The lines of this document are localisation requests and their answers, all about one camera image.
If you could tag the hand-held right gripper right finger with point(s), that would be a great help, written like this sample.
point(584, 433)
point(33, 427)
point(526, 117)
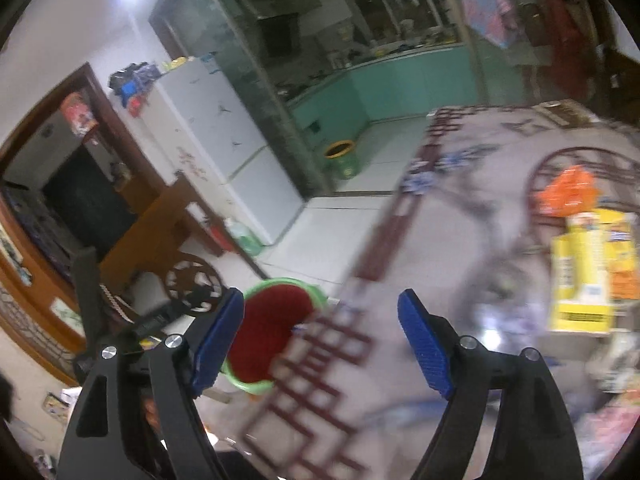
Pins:
point(425, 345)

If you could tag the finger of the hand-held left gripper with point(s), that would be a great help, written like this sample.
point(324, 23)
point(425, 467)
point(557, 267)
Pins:
point(165, 312)

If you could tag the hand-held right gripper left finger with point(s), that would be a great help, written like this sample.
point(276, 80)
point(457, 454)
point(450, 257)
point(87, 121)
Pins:
point(220, 340)

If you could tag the green and red trash bucket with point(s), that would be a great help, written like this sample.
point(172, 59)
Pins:
point(270, 325)

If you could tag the orange plastic bag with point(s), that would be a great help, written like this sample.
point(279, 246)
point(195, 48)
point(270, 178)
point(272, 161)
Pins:
point(567, 192)

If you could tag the carved wooden chair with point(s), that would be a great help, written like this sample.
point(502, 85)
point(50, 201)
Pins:
point(150, 220)

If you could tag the green detergent bottle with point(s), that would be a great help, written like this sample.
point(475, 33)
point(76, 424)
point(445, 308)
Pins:
point(246, 239)

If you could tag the floral printed tablecloth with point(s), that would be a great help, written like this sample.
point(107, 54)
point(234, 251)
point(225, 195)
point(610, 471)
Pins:
point(475, 240)

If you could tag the yellow cardboard box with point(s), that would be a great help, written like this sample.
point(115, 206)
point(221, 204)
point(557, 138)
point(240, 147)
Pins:
point(580, 275)

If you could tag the white refrigerator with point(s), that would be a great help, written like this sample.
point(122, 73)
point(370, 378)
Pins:
point(220, 135)

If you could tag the yellow and green waste bin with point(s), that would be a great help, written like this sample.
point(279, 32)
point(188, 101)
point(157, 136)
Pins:
point(341, 159)

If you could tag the dark blue bags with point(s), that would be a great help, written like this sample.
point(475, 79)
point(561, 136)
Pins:
point(131, 85)

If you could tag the teal kitchen cabinets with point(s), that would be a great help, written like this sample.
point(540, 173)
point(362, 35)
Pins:
point(400, 85)

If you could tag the small wooden board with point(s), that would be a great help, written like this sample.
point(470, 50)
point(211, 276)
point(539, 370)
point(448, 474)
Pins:
point(565, 112)

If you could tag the red garment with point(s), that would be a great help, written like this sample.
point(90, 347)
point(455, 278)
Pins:
point(560, 45)

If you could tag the plaid towel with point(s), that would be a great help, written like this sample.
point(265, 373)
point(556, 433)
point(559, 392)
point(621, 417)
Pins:
point(492, 5)

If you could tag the wooden door frame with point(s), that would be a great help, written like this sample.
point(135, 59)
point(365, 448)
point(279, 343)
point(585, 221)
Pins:
point(30, 160)

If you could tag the red wall poster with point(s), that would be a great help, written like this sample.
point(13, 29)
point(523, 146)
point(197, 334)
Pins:
point(77, 112)

